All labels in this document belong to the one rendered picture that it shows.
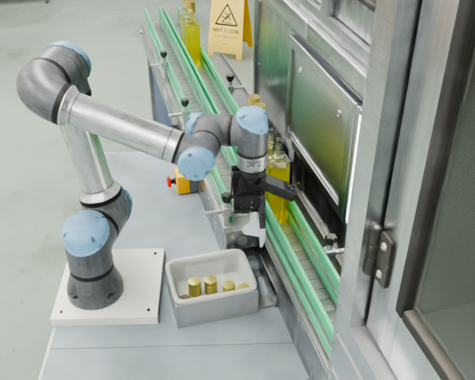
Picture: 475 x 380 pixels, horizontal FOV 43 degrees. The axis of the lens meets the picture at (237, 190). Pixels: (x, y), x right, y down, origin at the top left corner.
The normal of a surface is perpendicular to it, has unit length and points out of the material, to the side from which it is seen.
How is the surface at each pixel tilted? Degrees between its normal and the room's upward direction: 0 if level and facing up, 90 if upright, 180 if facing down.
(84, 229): 8
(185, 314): 90
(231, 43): 77
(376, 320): 90
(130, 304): 0
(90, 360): 0
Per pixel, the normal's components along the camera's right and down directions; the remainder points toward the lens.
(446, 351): -0.97, 0.14
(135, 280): 0.00, -0.82
